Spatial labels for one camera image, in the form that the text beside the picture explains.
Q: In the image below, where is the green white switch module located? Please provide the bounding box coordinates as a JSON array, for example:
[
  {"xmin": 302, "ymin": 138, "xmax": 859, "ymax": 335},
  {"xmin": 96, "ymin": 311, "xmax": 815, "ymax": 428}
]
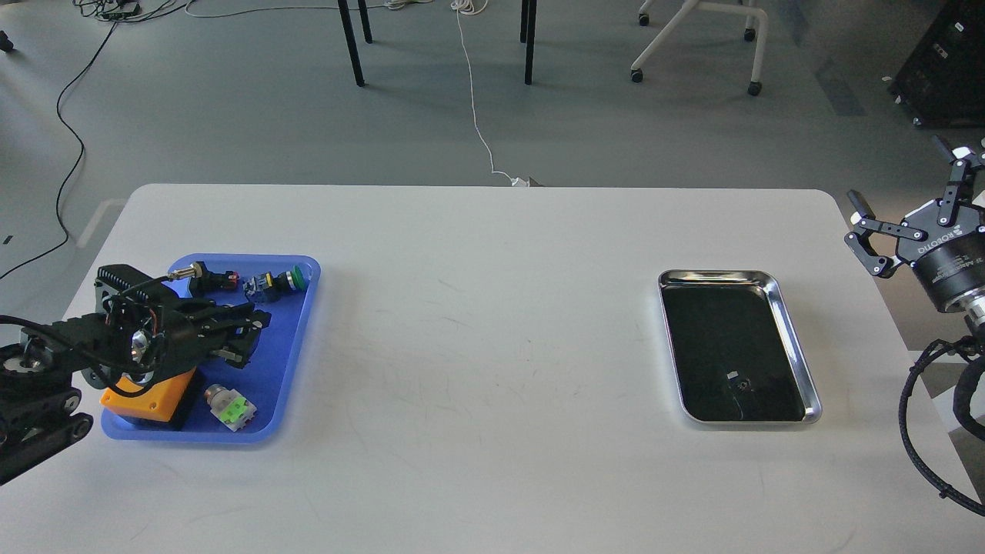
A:
[{"xmin": 204, "ymin": 383, "xmax": 257, "ymax": 432}]

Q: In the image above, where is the green push button switch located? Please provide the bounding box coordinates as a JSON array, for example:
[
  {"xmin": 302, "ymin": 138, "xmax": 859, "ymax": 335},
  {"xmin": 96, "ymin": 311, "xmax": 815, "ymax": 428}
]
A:
[{"xmin": 242, "ymin": 265, "xmax": 309, "ymax": 304}]

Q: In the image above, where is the black table leg left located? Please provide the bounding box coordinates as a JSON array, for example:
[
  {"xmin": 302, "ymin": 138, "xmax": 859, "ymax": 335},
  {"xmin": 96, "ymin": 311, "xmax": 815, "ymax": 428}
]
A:
[{"xmin": 336, "ymin": 0, "xmax": 373, "ymax": 88}]

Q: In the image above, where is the black selector switch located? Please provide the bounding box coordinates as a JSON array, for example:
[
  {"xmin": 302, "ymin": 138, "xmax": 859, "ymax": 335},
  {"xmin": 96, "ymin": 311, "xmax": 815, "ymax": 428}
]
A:
[{"xmin": 188, "ymin": 271, "xmax": 240, "ymax": 298}]

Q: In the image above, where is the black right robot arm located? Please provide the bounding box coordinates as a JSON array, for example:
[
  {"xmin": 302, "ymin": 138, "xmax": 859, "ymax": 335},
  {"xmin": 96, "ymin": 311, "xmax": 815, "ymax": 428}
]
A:
[{"xmin": 844, "ymin": 135, "xmax": 984, "ymax": 516}]

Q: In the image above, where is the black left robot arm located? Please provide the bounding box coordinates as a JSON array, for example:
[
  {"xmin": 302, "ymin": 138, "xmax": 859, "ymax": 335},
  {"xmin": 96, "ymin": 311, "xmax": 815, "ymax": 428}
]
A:
[{"xmin": 2, "ymin": 299, "xmax": 272, "ymax": 482}]

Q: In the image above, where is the white power cable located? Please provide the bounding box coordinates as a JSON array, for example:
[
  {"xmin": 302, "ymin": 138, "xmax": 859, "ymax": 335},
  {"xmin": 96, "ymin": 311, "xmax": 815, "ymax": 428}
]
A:
[{"xmin": 449, "ymin": 0, "xmax": 532, "ymax": 187}]

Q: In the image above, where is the black table leg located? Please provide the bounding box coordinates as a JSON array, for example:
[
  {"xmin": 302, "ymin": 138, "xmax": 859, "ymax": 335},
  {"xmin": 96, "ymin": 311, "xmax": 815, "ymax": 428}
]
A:
[
  {"xmin": 519, "ymin": 0, "xmax": 538, "ymax": 85},
  {"xmin": 336, "ymin": 0, "xmax": 373, "ymax": 88}
]

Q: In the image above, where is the black equipment case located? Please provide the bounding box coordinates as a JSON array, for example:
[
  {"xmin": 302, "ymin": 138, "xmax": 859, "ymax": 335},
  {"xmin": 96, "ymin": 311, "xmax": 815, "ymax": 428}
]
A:
[{"xmin": 889, "ymin": 1, "xmax": 984, "ymax": 128}]

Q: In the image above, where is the orange button enclosure box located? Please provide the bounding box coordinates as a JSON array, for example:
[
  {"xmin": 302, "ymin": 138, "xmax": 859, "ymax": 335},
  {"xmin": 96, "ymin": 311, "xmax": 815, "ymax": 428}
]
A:
[{"xmin": 101, "ymin": 369, "xmax": 204, "ymax": 431}]

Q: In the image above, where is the black table leg right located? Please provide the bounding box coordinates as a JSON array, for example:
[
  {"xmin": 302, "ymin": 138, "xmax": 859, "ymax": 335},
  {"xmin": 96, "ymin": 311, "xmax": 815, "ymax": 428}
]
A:
[{"xmin": 519, "ymin": 0, "xmax": 538, "ymax": 85}]

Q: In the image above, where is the white rolling chair base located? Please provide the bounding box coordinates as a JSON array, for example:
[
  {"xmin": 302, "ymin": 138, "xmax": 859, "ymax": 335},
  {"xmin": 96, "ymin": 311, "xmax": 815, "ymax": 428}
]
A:
[{"xmin": 627, "ymin": 1, "xmax": 773, "ymax": 98}]

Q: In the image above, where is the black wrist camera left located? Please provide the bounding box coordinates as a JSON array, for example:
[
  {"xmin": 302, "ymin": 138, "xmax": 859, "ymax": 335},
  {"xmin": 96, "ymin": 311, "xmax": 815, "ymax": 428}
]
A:
[{"xmin": 94, "ymin": 264, "xmax": 215, "ymax": 331}]

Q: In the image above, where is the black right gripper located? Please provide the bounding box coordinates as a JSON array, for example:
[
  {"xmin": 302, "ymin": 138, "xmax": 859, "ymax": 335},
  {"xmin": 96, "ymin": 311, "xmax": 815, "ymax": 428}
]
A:
[{"xmin": 844, "ymin": 135, "xmax": 985, "ymax": 315}]

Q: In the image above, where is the black floor cable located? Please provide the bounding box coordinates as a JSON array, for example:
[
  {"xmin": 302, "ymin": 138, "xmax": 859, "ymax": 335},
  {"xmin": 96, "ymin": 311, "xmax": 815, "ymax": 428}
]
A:
[{"xmin": 0, "ymin": 0, "xmax": 193, "ymax": 281}]

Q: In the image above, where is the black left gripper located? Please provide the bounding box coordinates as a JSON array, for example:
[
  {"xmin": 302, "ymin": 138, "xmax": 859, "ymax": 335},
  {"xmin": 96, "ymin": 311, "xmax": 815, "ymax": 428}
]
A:
[{"xmin": 129, "ymin": 302, "xmax": 272, "ymax": 378}]

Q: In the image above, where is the silver metal tray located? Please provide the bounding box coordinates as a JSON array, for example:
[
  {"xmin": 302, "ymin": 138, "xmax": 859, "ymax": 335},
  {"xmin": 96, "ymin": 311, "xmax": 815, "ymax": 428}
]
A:
[{"xmin": 658, "ymin": 269, "xmax": 823, "ymax": 429}]

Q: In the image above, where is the blue plastic tray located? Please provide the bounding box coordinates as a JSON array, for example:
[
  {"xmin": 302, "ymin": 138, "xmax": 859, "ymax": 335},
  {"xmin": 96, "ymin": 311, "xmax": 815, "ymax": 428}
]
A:
[{"xmin": 101, "ymin": 253, "xmax": 321, "ymax": 444}]

